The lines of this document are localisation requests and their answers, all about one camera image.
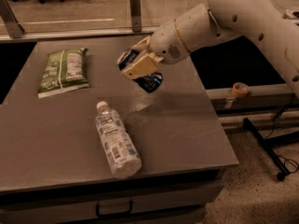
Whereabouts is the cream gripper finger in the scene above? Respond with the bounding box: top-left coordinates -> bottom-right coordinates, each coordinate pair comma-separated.
121,52 -> 164,80
131,35 -> 151,52

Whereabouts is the blue pepsi can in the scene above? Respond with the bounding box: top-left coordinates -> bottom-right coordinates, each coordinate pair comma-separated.
117,49 -> 163,93

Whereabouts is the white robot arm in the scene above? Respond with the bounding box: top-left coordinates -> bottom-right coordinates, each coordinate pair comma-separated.
118,0 -> 299,96

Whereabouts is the green chip bag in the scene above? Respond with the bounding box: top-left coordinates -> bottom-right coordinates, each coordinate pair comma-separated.
37,48 -> 89,98

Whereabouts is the orange tape roll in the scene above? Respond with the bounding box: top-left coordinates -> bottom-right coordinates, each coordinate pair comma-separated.
232,82 -> 250,97

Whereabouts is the clear plastic water bottle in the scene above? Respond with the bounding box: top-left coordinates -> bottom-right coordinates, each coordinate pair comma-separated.
95,101 -> 142,179

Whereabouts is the black stand leg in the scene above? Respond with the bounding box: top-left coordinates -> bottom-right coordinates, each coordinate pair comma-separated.
243,118 -> 299,181

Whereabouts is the middle metal rail bracket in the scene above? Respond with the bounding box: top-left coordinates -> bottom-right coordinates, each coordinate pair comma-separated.
130,0 -> 142,33

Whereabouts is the metal rail bracket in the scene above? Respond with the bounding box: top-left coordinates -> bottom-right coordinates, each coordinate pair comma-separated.
0,0 -> 24,39
130,0 -> 142,33

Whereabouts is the left metal rail bracket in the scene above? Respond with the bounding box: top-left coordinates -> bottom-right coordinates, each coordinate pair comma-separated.
0,0 -> 24,39

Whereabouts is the black drawer handle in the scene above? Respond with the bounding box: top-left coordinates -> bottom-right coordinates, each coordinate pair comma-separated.
95,201 -> 133,219

